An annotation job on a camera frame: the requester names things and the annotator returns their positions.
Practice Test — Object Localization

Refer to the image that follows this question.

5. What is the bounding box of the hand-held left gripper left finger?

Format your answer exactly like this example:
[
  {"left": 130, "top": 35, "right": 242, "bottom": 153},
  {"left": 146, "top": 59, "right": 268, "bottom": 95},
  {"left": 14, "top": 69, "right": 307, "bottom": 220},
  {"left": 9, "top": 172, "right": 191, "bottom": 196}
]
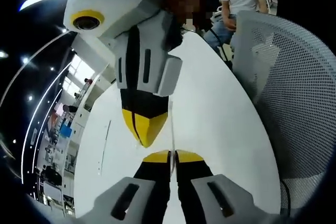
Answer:
[{"left": 78, "top": 149, "right": 173, "bottom": 224}]

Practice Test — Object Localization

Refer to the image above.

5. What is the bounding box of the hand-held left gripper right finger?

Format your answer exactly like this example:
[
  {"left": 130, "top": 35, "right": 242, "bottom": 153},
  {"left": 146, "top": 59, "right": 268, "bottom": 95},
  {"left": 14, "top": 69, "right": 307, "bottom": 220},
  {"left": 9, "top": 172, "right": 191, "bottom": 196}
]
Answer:
[{"left": 174, "top": 149, "right": 266, "bottom": 224}]

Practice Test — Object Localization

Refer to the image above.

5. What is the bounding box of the blue storage box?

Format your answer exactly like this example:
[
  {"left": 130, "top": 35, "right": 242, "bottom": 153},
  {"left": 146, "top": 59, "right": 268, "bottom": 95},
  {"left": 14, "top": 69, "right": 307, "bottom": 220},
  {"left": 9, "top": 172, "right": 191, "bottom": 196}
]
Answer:
[{"left": 60, "top": 123, "right": 74, "bottom": 138}]

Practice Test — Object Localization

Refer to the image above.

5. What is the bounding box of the grey mesh office chair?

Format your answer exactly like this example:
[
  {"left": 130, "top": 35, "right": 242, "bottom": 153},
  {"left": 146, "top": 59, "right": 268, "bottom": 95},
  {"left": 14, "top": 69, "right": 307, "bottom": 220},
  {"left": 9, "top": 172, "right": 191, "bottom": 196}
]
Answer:
[{"left": 230, "top": 10, "right": 336, "bottom": 217}]

